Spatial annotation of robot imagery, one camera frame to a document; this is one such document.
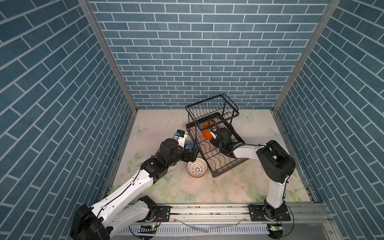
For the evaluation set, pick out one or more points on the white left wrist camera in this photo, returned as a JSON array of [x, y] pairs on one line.
[[180, 136]]

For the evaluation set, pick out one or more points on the black wire dish rack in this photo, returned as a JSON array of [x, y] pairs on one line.
[[221, 110]]

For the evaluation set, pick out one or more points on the blue white patterned bowl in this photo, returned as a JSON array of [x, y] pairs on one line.
[[190, 147]]

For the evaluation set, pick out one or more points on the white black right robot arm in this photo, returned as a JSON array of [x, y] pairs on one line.
[[276, 162]]

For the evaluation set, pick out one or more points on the aluminium right corner post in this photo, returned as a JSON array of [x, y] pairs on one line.
[[318, 30]]

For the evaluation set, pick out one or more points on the aluminium left corner post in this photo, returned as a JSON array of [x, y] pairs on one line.
[[92, 20]]

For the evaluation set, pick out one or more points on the aluminium corner post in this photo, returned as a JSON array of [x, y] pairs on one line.
[[318, 30], [92, 20]]

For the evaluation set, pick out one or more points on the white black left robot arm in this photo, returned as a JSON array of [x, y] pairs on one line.
[[106, 218]]

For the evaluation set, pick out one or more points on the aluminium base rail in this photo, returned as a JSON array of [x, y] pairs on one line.
[[299, 221]]

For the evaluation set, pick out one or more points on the orange plastic bowl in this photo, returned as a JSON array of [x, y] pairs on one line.
[[205, 132]]

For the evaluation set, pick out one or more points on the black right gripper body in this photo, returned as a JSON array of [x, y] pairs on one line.
[[213, 141]]

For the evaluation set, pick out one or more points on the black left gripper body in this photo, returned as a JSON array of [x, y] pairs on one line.
[[185, 157]]

